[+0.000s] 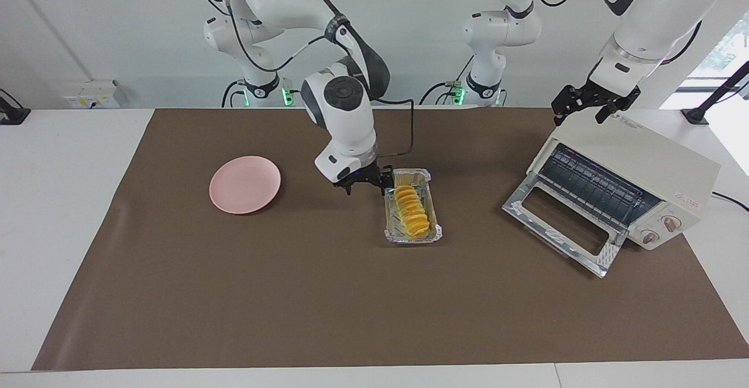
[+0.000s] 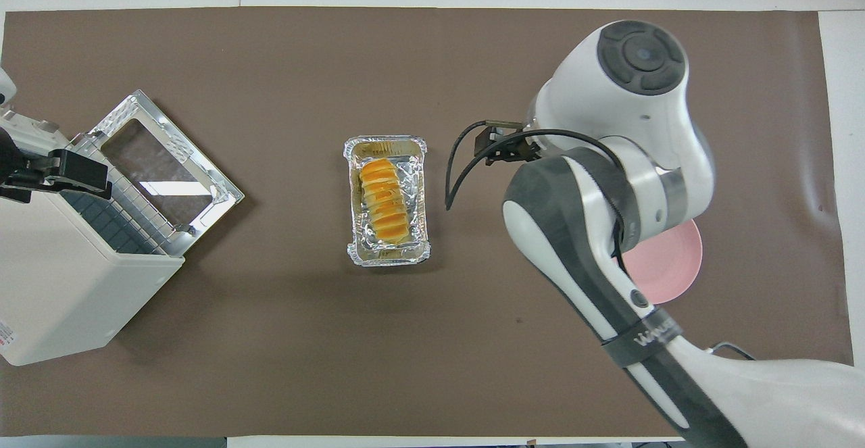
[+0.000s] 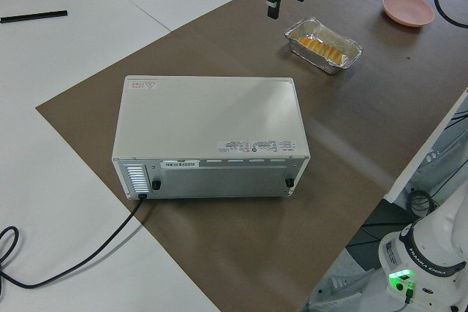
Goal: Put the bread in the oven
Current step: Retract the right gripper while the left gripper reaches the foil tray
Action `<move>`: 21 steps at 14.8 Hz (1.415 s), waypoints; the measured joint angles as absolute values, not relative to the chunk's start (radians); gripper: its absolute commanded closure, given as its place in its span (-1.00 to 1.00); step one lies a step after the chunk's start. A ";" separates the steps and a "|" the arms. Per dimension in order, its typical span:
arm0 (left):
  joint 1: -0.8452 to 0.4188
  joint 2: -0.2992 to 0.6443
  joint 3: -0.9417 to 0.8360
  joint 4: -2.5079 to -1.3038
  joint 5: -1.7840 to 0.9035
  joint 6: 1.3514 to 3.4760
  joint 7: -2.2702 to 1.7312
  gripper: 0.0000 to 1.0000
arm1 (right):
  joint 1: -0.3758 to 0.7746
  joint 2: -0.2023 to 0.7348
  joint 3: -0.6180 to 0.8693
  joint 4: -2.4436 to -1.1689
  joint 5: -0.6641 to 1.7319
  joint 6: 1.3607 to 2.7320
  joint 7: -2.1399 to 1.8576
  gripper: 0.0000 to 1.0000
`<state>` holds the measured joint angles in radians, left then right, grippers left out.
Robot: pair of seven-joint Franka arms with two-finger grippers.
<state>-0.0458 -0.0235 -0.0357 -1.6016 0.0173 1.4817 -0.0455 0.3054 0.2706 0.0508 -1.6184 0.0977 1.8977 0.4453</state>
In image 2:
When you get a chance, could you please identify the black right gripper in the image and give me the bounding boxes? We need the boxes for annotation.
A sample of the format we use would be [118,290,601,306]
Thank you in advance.
[473,122,543,166]

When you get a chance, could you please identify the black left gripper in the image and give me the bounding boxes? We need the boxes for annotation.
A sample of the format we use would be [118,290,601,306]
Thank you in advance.
[0,127,113,204]

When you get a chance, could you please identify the aluminium foil tray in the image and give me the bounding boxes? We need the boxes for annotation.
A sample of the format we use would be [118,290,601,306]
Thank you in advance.
[343,136,431,267]

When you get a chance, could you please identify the yellow sliced bread loaf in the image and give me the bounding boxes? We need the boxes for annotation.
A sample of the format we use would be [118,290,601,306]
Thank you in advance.
[360,159,411,243]

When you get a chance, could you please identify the metal oven rack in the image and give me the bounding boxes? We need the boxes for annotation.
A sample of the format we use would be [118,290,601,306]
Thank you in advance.
[62,157,173,256]

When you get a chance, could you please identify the cream toaster oven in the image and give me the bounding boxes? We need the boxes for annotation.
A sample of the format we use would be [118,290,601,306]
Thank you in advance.
[0,109,184,366]

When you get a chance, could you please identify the glass oven door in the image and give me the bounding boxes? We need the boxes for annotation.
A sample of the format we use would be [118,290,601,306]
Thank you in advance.
[71,90,245,257]

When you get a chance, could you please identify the pink round plate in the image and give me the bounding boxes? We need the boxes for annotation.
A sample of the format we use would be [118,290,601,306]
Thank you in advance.
[620,218,703,305]

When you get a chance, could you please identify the brown table mat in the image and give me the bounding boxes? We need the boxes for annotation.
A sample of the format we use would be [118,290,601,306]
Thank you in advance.
[0,7,854,437]

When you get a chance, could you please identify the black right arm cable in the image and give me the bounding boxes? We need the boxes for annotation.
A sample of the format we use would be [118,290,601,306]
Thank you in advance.
[445,120,626,276]

